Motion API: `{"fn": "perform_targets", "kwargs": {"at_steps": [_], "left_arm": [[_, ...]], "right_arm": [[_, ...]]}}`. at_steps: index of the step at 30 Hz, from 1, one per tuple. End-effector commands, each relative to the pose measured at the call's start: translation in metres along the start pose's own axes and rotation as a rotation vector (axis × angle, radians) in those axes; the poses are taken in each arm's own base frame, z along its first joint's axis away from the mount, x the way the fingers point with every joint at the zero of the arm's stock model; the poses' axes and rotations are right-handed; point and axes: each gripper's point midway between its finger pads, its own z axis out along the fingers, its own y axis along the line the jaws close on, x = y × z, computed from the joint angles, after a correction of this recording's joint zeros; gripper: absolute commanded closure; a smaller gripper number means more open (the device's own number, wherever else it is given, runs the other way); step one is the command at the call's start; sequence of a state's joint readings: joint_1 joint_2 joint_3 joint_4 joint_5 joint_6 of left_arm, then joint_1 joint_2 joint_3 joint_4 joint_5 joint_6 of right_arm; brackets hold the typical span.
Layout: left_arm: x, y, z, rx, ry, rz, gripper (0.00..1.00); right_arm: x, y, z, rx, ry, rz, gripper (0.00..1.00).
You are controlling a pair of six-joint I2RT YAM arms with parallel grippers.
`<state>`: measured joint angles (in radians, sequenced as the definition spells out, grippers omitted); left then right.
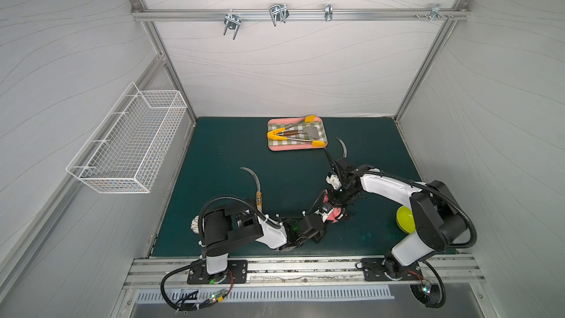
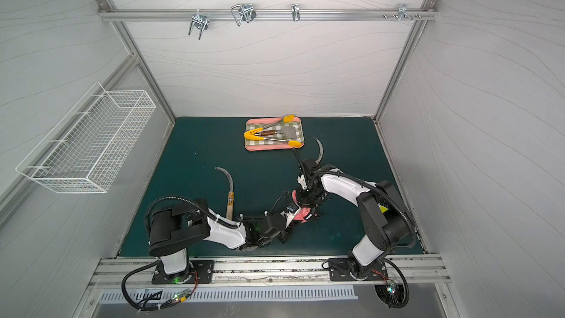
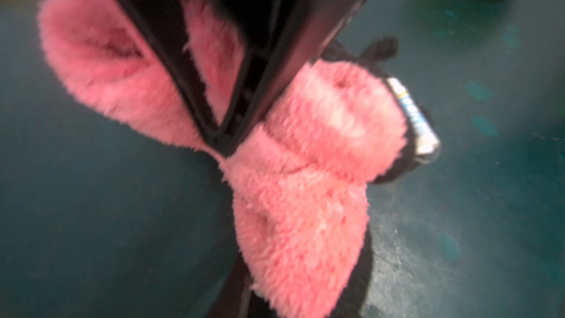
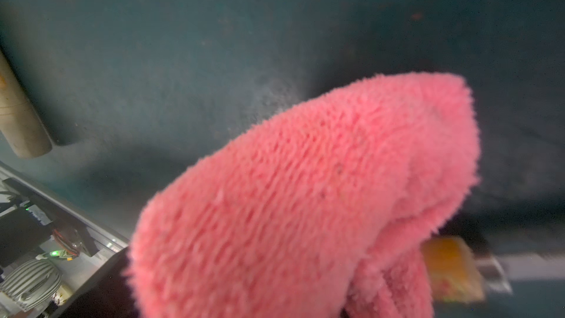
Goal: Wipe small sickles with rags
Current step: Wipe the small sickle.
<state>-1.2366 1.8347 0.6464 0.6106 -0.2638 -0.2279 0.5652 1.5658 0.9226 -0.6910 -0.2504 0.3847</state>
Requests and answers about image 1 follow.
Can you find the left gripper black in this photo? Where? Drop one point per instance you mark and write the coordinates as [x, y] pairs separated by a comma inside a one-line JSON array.
[[322, 219]]

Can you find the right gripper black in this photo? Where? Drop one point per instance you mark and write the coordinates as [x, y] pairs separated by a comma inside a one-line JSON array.
[[340, 174]]

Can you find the pink rag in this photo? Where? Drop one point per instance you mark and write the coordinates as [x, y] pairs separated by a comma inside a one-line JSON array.
[[338, 212]]

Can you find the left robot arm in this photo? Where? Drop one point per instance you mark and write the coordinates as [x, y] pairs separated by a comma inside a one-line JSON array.
[[226, 224]]

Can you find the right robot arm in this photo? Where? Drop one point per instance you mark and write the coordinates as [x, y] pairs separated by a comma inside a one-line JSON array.
[[440, 223]]

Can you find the lime green bowl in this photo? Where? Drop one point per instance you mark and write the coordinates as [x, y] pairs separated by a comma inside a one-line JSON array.
[[405, 220]]

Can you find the small metal spatula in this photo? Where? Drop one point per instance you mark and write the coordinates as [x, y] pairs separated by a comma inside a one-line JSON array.
[[311, 132]]

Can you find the pink checkered tray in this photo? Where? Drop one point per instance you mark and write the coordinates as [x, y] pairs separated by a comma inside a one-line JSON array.
[[279, 146]]

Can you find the yellow tipped metal tongs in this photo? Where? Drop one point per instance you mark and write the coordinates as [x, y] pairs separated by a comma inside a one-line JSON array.
[[276, 135]]

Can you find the white vent strip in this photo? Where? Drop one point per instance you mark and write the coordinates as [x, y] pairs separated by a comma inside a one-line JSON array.
[[274, 294]]

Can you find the metal U-bolt clamp middle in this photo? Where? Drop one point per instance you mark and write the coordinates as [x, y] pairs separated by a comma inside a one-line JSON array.
[[279, 13]]

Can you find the metal u-bolt clamp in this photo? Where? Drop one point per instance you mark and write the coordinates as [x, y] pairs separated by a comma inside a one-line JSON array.
[[279, 13], [232, 23]]

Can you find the metal U-bolt clamp left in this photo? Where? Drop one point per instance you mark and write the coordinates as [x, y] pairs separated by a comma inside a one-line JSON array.
[[232, 23]]

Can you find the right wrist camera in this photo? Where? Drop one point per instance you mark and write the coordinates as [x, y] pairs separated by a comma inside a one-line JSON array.
[[334, 181]]

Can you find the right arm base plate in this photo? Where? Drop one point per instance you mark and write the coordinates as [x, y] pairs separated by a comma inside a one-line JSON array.
[[375, 269]]

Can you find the white rope ball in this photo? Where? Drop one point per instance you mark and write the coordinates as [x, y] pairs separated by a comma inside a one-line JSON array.
[[195, 225]]

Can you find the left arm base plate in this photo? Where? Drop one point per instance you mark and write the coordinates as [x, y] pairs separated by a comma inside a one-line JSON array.
[[236, 272]]

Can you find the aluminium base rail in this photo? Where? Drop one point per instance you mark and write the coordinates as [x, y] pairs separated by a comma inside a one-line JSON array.
[[308, 271]]

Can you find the metal bracket with bolts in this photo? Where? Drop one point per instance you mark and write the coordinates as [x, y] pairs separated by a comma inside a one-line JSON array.
[[435, 15]]

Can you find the white wire basket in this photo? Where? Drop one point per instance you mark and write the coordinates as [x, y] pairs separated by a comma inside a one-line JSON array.
[[126, 151]]

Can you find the aluminium crossbar rail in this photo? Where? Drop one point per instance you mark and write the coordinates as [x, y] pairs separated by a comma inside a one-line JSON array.
[[318, 14]]

